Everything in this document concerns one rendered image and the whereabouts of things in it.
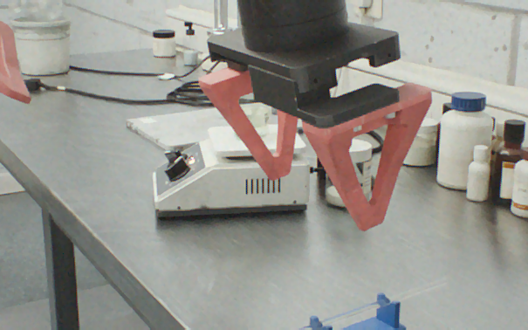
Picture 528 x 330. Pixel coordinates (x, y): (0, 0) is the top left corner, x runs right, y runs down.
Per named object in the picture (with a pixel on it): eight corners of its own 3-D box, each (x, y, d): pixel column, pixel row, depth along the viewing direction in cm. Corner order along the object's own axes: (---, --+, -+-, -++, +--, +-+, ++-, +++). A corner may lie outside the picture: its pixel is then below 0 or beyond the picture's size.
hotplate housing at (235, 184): (155, 221, 105) (153, 161, 103) (153, 188, 117) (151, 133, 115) (326, 211, 108) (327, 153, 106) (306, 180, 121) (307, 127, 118)
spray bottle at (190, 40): (184, 65, 206) (182, 23, 203) (182, 63, 210) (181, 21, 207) (199, 65, 207) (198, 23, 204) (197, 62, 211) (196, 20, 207)
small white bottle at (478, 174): (491, 201, 112) (497, 148, 110) (473, 202, 111) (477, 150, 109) (480, 194, 115) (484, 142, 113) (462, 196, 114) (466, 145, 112)
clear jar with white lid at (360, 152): (324, 208, 109) (325, 150, 107) (325, 193, 115) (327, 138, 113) (370, 209, 109) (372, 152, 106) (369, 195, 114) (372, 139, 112)
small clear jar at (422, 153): (437, 158, 131) (440, 118, 129) (433, 168, 126) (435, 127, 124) (401, 155, 133) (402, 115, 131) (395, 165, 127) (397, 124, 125)
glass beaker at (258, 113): (246, 132, 114) (245, 74, 112) (278, 138, 111) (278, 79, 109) (219, 141, 109) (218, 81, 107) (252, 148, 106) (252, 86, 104)
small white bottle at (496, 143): (498, 175, 123) (504, 118, 120) (516, 181, 120) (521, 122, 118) (482, 178, 121) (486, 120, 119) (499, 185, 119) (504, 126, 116)
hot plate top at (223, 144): (214, 157, 104) (214, 150, 104) (207, 133, 116) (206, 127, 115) (307, 154, 106) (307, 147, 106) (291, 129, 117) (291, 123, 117)
